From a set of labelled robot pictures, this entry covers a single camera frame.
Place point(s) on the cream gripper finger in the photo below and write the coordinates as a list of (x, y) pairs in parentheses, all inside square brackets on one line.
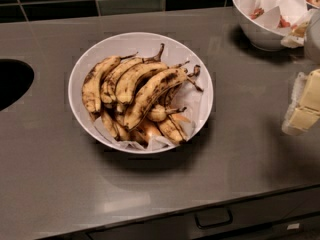
[(304, 110)]

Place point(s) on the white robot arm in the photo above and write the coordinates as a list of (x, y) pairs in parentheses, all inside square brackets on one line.
[(312, 39)]

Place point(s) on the white paper bowl liner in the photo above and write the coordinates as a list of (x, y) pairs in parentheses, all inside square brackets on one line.
[(146, 137)]

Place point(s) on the lower right banana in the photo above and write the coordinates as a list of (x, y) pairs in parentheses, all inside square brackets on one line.
[(172, 128)]

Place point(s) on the small stubby banana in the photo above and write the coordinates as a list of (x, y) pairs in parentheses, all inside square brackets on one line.
[(159, 113)]

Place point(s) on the large front spotted banana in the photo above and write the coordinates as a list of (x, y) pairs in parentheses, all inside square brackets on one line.
[(151, 91)]

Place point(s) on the white bowl with bananas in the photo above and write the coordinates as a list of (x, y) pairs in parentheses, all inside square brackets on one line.
[(145, 45)]

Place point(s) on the lower left banana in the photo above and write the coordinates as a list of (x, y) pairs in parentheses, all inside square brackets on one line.
[(116, 130)]

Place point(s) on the grey drawer front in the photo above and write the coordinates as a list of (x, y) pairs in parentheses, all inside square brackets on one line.
[(259, 218)]

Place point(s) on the dark round counter opening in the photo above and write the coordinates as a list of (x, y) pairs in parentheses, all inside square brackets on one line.
[(16, 77)]

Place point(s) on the black drawer handle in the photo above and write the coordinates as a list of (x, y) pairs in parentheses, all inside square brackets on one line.
[(213, 218)]

